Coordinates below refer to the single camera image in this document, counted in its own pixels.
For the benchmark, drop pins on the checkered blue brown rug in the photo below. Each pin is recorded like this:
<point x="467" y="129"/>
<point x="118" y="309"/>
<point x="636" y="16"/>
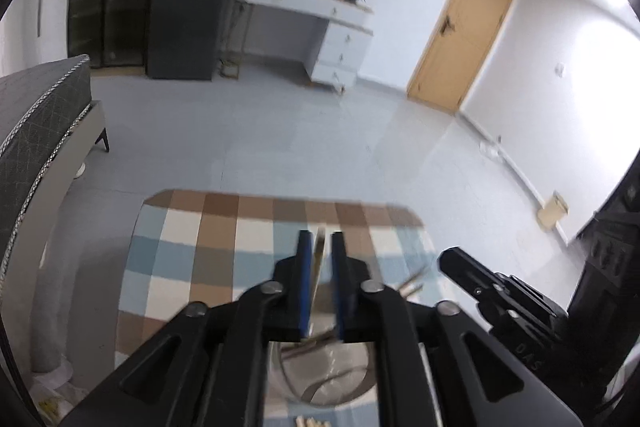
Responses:
<point x="211" y="247"/>

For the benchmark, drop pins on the grey quilted bed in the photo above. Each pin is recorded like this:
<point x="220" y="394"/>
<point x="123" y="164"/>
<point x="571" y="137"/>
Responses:
<point x="49" y="122"/>

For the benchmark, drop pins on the grey cylindrical utensil holder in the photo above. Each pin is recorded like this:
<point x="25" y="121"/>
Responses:
<point x="322" y="371"/>

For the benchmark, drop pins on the cardboard piece by wall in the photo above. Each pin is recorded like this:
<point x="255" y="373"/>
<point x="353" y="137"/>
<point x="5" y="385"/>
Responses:
<point x="552" y="212"/>

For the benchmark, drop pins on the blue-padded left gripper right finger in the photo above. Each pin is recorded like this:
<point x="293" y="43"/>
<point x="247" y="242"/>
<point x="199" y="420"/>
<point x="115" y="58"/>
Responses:
<point x="357" y="297"/>

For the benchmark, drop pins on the wooden chopstick on rug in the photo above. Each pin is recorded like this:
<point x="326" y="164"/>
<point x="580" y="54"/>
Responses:
<point x="413" y="284"/>

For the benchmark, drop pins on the wooden door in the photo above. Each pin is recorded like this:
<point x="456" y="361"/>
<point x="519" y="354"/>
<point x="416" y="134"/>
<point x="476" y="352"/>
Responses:
<point x="457" y="50"/>

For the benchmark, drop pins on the white dressing table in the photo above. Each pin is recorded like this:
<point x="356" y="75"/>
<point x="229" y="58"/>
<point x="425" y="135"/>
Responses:
<point x="330" y="38"/>

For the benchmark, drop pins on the plastic bag with yellow items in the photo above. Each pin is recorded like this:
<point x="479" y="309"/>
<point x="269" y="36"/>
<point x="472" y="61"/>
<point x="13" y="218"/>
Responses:
<point x="51" y="406"/>

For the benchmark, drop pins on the wooden chopstick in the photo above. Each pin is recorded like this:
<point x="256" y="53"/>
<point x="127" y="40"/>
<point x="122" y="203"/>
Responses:
<point x="316" y="265"/>
<point x="413" y="284"/>

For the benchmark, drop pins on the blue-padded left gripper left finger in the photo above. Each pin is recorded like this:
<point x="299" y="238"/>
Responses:
<point x="279" y="309"/>

